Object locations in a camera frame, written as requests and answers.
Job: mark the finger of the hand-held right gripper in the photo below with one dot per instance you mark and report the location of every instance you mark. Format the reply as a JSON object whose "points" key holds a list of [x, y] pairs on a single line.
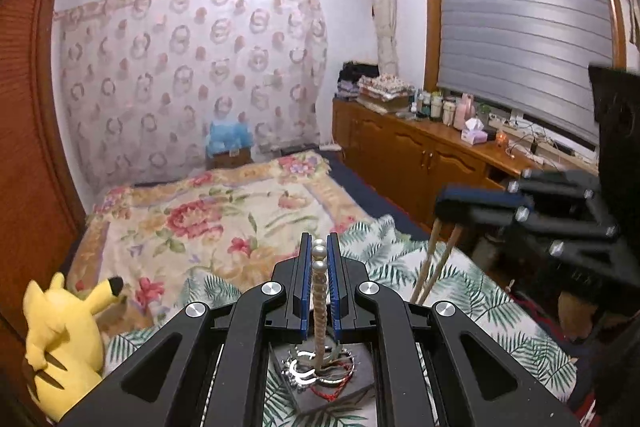
{"points": [[475, 217], [475, 198]]}

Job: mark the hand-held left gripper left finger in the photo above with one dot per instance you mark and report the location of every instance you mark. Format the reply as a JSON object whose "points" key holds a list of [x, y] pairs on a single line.
{"points": [[301, 297]]}

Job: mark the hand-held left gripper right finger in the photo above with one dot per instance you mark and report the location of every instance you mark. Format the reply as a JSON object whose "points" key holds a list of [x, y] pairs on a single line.
{"points": [[336, 297]]}

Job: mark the wooden chopsticks pair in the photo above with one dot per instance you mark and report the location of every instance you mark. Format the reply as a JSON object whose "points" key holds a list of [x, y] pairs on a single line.
{"points": [[432, 257]]}

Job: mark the silver bangle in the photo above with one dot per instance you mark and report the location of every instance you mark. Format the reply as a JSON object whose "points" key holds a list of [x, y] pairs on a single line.
{"points": [[300, 369]]}

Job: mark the small orange lamp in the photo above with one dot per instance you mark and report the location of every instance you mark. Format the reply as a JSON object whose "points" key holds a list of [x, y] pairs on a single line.
{"points": [[501, 140]]}

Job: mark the pink tissue box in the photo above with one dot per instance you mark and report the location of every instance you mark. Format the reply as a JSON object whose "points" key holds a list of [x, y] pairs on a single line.
{"points": [[472, 133]]}

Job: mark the white power strip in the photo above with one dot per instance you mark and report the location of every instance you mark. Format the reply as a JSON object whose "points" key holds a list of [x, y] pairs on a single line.
{"points": [[510, 124]]}

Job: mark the leaf-print cloth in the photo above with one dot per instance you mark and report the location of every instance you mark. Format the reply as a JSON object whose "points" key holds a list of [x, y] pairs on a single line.
{"points": [[480, 302]]}

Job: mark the wooden cabinet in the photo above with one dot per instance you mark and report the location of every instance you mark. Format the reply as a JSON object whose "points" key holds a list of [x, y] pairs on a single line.
{"points": [[400, 147]]}

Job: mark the row of toiletry bottles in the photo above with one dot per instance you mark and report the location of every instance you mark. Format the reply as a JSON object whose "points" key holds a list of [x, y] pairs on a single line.
{"points": [[445, 109]]}

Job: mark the navy bed sheet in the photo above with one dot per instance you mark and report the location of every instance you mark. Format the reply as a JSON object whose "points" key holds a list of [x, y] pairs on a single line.
{"points": [[370, 197]]}

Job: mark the floral blanket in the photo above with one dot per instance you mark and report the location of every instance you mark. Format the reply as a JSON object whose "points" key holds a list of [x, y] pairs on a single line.
{"points": [[210, 217]]}

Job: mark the floral folded cloth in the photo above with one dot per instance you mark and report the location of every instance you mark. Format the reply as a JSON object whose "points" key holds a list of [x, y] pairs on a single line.
{"points": [[387, 84]]}

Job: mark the grey window blind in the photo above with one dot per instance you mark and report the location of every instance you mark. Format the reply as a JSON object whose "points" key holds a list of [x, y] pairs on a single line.
{"points": [[520, 32]]}

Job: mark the brown cardboard box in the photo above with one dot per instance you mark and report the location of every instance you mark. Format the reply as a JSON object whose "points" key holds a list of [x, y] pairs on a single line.
{"points": [[230, 159]]}

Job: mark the dark folded clothes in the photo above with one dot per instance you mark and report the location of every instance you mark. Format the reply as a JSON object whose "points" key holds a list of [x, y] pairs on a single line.
{"points": [[352, 77]]}

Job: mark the blue plush toy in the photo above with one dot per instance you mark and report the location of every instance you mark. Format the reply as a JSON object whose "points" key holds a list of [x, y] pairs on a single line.
{"points": [[227, 137]]}

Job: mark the tied lace drape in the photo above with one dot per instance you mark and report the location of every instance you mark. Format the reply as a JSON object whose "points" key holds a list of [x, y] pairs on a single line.
{"points": [[384, 7]]}

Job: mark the yellow plush toy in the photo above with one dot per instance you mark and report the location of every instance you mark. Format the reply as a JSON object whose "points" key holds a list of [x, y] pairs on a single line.
{"points": [[65, 337]]}

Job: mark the circle-print curtain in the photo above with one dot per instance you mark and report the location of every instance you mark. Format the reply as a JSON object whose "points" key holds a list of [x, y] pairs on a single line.
{"points": [[175, 82]]}

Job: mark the wooden slatted wardrobe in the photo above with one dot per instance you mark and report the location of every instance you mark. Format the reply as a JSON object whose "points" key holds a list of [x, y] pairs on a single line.
{"points": [[30, 107]]}

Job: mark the wooden window frame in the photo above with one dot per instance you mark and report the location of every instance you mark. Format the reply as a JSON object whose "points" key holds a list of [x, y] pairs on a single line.
{"points": [[431, 7]]}

